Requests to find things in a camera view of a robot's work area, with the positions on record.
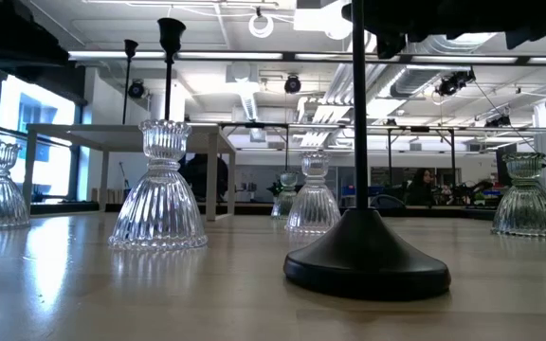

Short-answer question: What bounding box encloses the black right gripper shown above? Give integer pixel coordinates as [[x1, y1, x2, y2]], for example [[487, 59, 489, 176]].
[[341, 0, 506, 59]]

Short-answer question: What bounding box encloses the black tall candlestick holder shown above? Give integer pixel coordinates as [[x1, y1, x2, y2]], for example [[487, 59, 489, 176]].
[[120, 39, 140, 126], [156, 17, 188, 122], [282, 0, 453, 302]]

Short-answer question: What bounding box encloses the green glass candle holder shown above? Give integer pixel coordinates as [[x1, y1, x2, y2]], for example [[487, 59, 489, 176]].
[[270, 170, 300, 220], [490, 151, 546, 239]]

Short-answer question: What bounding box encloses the LED light bar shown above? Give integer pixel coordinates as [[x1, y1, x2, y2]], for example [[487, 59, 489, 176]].
[[67, 49, 546, 66]]

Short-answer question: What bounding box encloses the black metal rack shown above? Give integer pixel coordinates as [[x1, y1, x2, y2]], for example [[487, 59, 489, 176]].
[[386, 125, 458, 188]]

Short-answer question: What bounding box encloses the person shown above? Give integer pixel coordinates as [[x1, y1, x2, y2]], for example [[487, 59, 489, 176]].
[[405, 168, 438, 207]]

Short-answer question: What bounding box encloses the black office chair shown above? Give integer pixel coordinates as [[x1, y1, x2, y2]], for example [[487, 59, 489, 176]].
[[370, 193, 407, 209]]

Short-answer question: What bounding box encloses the white cable coil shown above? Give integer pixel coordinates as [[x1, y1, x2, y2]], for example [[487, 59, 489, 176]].
[[247, 12, 275, 39]]

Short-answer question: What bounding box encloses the black overhead camera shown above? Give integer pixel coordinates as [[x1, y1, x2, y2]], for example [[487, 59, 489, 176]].
[[433, 68, 477, 99]]

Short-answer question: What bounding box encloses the black aluminium table frame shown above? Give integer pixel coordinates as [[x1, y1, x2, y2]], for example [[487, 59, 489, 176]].
[[29, 201, 546, 222]]

